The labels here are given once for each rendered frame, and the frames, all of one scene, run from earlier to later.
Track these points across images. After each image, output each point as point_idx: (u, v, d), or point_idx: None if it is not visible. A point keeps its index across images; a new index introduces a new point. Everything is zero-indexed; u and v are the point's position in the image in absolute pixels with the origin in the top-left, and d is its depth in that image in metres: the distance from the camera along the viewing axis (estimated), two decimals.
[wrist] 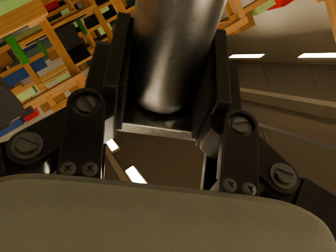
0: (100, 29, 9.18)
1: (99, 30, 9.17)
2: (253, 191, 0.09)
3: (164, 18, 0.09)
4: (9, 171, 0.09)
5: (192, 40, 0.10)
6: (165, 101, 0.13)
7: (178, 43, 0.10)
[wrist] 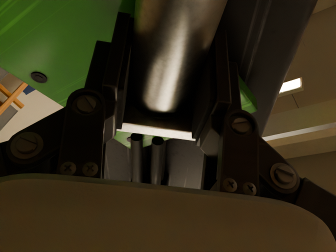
0: None
1: None
2: (253, 191, 0.09)
3: (164, 19, 0.09)
4: (9, 171, 0.09)
5: (192, 41, 0.10)
6: (165, 101, 0.13)
7: (178, 43, 0.10)
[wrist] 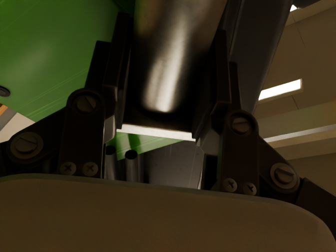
0: None
1: None
2: (253, 191, 0.09)
3: (164, 19, 0.09)
4: (9, 171, 0.09)
5: (192, 41, 0.10)
6: (165, 102, 0.12)
7: (178, 43, 0.10)
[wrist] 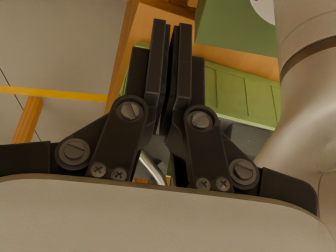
0: None
1: None
2: (226, 186, 0.09)
3: None
4: (52, 173, 0.09)
5: None
6: None
7: None
